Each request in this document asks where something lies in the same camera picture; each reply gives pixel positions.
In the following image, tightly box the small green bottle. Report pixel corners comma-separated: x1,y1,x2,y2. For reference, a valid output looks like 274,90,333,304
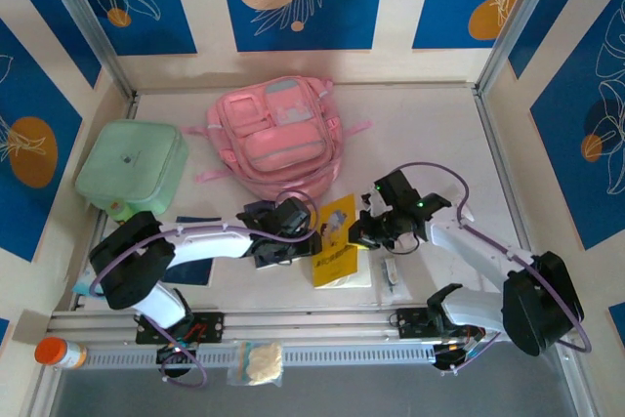
106,199,136,223

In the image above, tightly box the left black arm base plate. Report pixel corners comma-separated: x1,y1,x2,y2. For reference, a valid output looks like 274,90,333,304
135,312,226,345

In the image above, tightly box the light blue cloth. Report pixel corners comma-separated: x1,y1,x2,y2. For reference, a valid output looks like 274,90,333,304
72,268,106,299

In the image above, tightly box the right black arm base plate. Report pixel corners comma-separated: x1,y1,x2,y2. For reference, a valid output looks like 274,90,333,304
396,307,484,340

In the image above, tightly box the orange lid bottle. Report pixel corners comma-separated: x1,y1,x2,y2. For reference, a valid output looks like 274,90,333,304
33,337,89,370

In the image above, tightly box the plastic bag with white contents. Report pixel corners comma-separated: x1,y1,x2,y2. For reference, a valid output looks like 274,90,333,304
227,341,284,388

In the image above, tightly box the grey slotted cable duct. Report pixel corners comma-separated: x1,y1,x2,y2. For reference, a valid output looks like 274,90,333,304
80,341,438,369

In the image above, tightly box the small black control board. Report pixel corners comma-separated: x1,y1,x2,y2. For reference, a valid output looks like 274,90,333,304
432,333,484,374
155,342,199,379

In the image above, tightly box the yellow illustrated book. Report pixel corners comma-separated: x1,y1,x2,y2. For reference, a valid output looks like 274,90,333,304
312,193,372,290

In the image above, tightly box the aluminium frame post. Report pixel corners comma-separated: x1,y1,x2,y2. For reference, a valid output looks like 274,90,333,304
476,0,562,96
36,0,139,101

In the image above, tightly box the aluminium front rail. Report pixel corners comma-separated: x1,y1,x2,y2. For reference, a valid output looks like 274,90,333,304
47,303,573,340

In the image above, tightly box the clear pen packet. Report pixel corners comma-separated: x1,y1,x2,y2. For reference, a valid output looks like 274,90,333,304
378,255,410,302

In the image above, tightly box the mint green zip case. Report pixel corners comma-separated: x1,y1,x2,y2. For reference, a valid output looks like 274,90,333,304
73,118,190,216

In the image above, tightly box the pink school backpack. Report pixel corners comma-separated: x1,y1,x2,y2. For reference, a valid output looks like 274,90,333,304
180,75,370,203

